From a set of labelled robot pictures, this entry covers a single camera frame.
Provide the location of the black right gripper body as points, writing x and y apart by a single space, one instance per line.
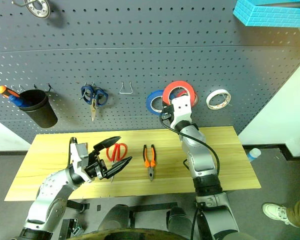
167 111

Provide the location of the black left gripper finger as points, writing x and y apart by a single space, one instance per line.
118 166
107 143

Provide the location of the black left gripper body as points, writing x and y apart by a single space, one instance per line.
96 166

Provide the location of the red tape roll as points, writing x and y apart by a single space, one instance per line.
178 83

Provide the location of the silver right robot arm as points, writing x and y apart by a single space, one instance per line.
202 160

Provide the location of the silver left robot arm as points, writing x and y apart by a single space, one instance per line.
52 190

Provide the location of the blue tape roll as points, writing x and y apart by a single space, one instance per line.
148 102

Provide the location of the white tape roll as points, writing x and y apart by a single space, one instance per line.
209 100

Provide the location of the grey metal pegboard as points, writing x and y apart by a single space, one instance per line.
140 37

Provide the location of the grey rounded shell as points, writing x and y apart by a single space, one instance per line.
116 217
178 220

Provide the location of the dark curved rim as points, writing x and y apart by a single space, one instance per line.
130 235

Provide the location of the black plastic cup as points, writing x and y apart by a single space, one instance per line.
43 115

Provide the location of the clear plastic bottle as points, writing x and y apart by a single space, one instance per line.
253 155

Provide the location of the blue brick patterned box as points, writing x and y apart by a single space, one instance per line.
270 17

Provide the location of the white sneaker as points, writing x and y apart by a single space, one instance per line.
272 210

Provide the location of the silver peg hook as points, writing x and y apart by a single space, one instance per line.
17 4

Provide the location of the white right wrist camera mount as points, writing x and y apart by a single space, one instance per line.
181 110

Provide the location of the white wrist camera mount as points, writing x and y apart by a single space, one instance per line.
181 110
80 155

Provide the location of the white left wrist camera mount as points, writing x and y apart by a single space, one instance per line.
80 155

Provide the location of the black metal table frame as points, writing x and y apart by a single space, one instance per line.
152 206

